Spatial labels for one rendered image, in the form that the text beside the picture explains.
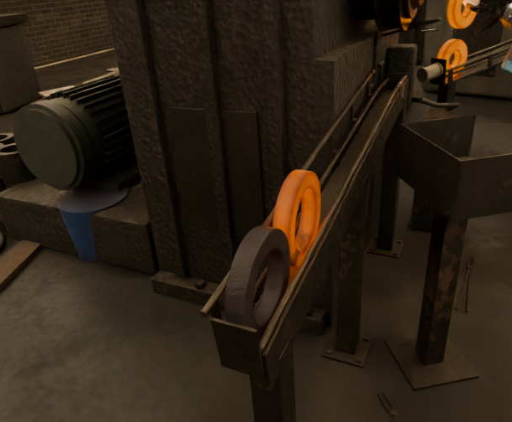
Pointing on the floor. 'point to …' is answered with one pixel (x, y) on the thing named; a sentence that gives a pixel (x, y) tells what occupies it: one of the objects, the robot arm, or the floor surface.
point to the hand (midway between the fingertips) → (463, 2)
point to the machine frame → (238, 122)
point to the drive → (80, 174)
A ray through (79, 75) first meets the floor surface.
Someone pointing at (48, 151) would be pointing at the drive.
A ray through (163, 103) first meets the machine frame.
